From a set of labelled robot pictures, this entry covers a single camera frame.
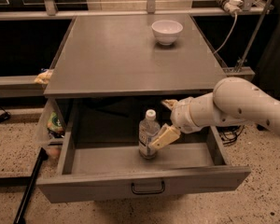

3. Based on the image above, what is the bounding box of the grey metal cabinet counter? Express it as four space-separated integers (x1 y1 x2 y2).
44 14 226 99

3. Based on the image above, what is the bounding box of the clear plastic water bottle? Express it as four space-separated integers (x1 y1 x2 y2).
138 109 161 159

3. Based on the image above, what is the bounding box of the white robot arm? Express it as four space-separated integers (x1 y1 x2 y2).
149 77 280 150

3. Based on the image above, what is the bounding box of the black pole on floor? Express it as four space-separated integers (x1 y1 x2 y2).
13 148 49 224

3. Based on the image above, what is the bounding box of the white power cable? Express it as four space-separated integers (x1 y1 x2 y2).
212 12 239 55

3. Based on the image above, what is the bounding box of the white ceramic bowl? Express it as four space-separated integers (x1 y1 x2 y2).
151 20 183 46

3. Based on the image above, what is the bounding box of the black cable bundle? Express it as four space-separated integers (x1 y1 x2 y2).
218 124 246 147

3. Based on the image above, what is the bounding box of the yellow snack bag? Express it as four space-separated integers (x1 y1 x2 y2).
35 69 53 85

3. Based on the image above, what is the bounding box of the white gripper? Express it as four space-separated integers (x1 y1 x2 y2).
148 97 198 150

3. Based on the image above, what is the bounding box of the grey metal frame rail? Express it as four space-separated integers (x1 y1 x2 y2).
0 0 279 21

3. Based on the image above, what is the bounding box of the grey open top drawer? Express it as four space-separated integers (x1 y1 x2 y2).
36 97 252 204

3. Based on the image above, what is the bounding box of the clear plastic bin with snacks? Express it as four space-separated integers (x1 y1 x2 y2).
34 100 65 159

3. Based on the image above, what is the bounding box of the black drawer handle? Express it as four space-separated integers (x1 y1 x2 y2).
131 181 166 195

